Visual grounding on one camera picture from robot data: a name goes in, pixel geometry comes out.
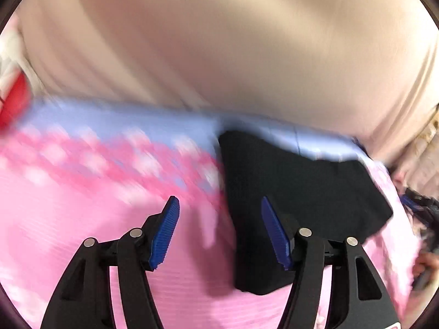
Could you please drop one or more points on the red and white cloth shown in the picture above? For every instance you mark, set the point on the red and white cloth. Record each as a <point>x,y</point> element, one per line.
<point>17,99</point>

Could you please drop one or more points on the person's right hand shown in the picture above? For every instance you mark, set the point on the person's right hand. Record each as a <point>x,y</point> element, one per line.
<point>424,265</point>

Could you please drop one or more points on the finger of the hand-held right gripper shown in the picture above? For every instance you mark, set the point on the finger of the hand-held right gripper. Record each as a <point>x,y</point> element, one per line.
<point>416,203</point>

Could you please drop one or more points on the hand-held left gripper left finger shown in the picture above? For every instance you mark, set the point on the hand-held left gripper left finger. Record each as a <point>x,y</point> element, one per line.
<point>165,233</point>

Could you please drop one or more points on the black pants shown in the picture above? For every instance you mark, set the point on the black pants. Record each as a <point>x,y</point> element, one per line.
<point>308,185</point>

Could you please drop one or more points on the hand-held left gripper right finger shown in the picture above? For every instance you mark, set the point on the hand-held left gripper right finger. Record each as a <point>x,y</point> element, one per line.
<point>274,233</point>

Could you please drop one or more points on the pink floral bedsheet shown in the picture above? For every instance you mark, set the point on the pink floral bedsheet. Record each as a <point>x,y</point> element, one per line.
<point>68,212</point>

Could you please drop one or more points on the grey printed blanket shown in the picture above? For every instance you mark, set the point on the grey printed blanket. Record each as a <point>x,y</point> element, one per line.
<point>422,150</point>

